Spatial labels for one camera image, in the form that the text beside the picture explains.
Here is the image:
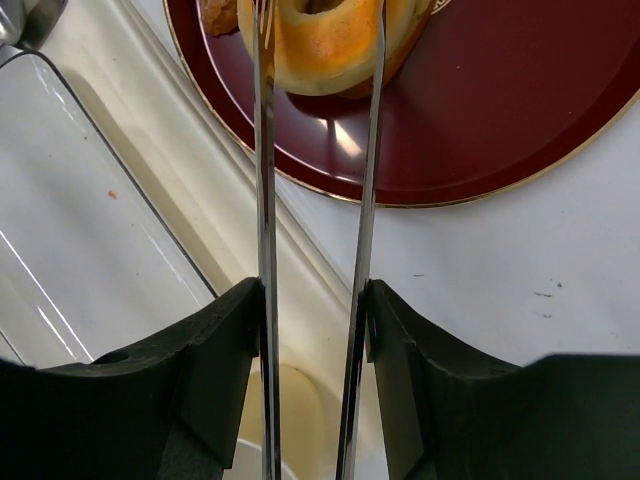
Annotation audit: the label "cream cloth napkin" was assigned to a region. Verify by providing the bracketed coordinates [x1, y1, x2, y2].
[45, 1, 350, 443]

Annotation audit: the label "round red plate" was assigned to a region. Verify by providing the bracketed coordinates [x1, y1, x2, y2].
[164, 0, 639, 207]

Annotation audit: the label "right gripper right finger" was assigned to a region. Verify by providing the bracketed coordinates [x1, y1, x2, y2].
[368, 280, 639, 479]

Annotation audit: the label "round orange bread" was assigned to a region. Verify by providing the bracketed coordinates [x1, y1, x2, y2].
[236, 0, 432, 100]

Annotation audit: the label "clear rectangular glass tray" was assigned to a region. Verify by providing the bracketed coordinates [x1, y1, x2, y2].
[1, 53, 215, 368]

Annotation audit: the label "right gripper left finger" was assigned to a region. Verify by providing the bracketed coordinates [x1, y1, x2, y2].
[1, 278, 264, 479]

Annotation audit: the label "cream cup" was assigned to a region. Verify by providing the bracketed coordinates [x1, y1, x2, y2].
[223, 361, 338, 480]

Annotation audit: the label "metal tongs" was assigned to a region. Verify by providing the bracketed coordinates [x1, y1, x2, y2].
[252, 1, 386, 479]

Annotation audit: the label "brown bread piece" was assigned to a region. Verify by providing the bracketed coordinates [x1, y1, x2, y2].
[200, 0, 238, 36]

